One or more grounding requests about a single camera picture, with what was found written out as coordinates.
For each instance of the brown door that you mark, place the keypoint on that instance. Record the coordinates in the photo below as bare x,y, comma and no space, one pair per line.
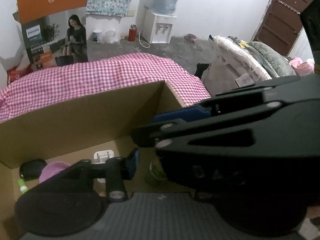
280,25

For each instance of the pink checked tablecloth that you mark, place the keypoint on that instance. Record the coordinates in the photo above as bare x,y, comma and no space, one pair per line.
100,75

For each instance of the beige cloth bag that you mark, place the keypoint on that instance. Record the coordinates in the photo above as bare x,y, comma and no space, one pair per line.
220,77

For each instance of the white water dispenser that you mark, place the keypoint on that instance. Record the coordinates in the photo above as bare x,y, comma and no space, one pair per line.
160,27

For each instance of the red packet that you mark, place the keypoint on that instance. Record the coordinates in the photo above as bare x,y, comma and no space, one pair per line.
18,75

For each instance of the white bucket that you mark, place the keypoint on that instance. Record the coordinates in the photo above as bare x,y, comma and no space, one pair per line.
98,36

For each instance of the white charger plug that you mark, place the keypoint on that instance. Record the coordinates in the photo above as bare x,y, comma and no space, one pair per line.
103,155

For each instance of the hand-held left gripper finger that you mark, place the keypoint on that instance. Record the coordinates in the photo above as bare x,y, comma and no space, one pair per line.
133,163

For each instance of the red fire extinguisher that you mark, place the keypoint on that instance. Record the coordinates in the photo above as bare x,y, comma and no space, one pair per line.
132,33

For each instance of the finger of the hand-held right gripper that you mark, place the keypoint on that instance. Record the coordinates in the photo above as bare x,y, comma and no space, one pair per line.
175,136
180,115

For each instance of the pile of folded bedding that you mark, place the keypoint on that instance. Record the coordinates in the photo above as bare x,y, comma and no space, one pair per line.
240,57

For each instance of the pink round lid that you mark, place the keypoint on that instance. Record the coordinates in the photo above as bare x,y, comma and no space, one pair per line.
53,171

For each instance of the white coat hook rack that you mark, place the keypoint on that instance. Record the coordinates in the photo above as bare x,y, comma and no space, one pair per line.
287,6

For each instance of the white plastic bag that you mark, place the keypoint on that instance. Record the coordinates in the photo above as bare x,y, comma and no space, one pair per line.
111,37

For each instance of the large brown cardboard box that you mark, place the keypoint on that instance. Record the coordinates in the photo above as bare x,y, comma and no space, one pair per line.
82,120

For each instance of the orange and white appliance box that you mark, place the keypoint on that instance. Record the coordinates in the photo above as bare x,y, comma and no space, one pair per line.
50,30

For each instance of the grey green blanket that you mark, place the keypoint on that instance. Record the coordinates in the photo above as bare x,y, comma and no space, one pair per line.
272,60

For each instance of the pink plush item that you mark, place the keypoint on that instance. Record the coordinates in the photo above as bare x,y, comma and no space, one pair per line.
303,67

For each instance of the black oval case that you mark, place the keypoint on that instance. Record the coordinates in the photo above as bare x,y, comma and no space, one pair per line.
31,170

